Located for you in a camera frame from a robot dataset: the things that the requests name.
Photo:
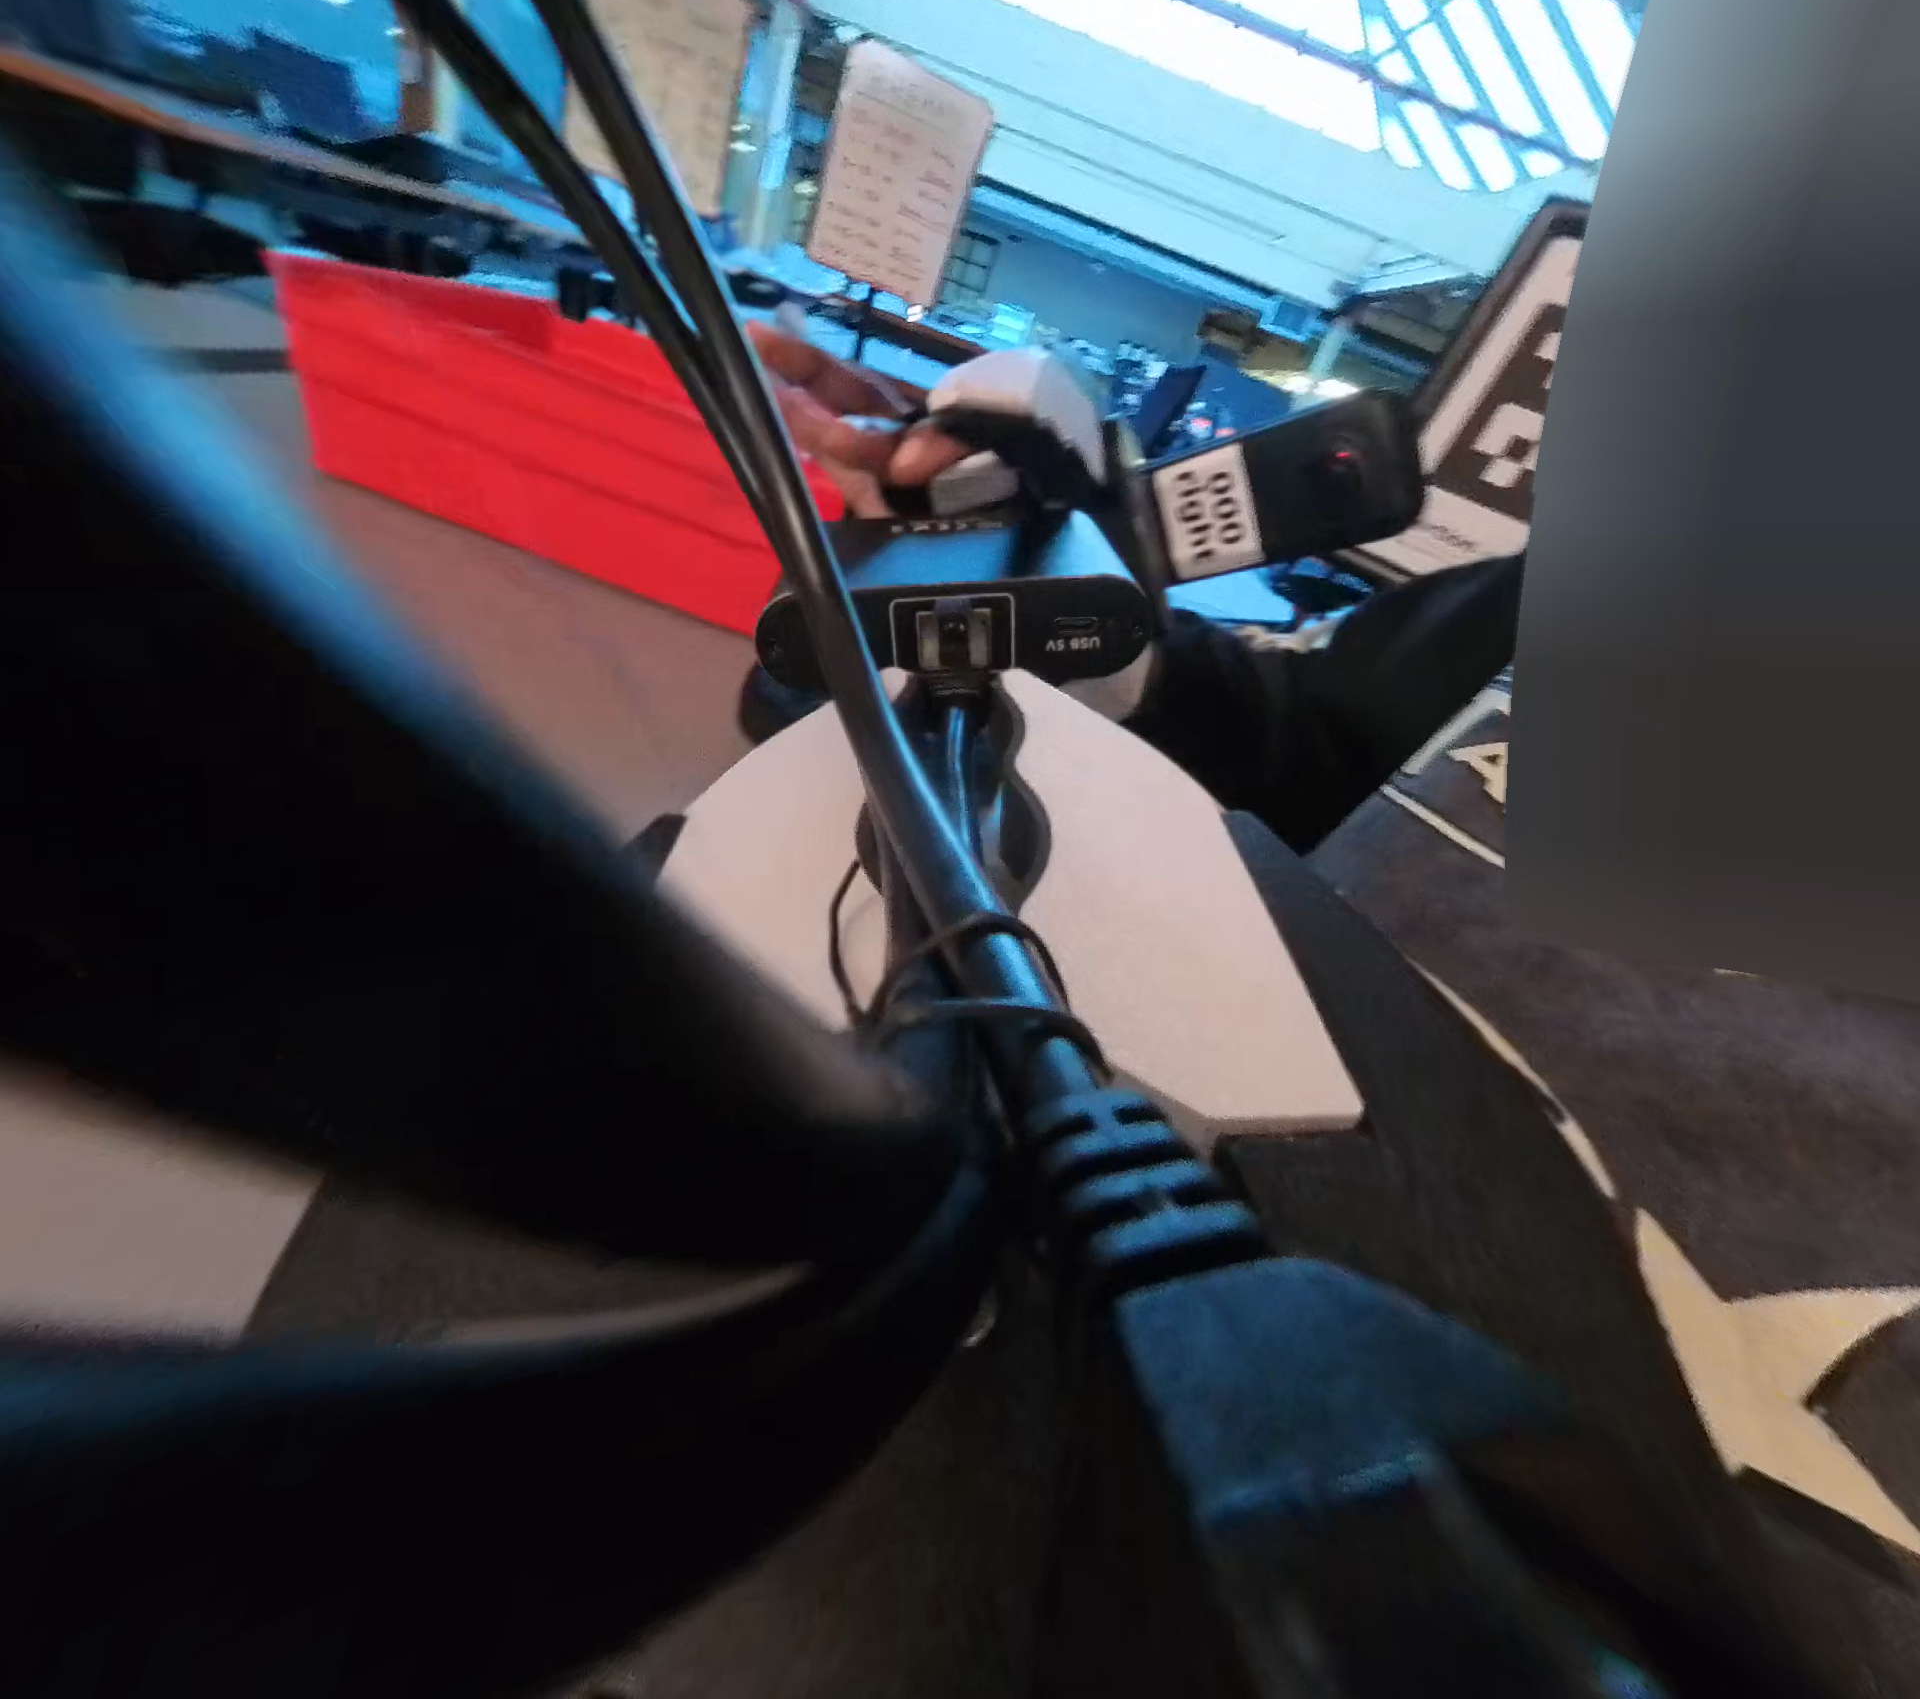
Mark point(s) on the person's black printed shirt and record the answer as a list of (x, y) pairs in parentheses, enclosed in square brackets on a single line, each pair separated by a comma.
[(1726, 1128)]

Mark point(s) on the black ethernet switch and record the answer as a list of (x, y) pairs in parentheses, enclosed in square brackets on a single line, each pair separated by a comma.
[(1050, 582)]

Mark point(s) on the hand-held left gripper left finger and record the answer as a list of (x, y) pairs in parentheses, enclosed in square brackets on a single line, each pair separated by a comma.
[(764, 829)]

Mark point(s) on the person's right forearm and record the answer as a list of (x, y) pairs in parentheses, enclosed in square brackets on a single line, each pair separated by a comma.
[(1321, 678)]

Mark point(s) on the wooden office desk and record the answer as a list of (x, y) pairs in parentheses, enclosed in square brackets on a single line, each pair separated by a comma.
[(225, 139)]

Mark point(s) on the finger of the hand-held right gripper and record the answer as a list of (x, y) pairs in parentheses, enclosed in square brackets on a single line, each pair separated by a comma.
[(977, 481), (1021, 394)]

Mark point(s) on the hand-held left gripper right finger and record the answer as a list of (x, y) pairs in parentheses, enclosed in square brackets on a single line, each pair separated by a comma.
[(1186, 950)]

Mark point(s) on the white fiducial marker card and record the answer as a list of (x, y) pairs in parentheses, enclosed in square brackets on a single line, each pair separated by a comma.
[(1517, 378)]

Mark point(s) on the red plastic bin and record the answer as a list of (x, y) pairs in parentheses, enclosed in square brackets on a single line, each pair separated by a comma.
[(526, 424)]

